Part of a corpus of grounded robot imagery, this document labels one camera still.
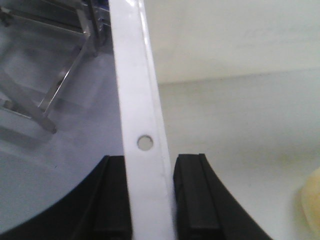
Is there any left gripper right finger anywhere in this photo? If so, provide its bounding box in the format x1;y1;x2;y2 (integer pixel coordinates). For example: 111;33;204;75
173;153;270;240

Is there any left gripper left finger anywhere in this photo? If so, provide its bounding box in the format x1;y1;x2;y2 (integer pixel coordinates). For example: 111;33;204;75
0;155;132;240

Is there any yellow tennis ball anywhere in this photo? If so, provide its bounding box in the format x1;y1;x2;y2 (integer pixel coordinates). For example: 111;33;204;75
301;168;320;240

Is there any white plastic Totelife crate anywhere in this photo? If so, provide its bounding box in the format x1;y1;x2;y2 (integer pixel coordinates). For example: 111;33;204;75
109;0;320;240

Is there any metal shelf rack frame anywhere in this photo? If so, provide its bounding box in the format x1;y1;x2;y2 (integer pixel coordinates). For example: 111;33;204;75
0;0;111;135

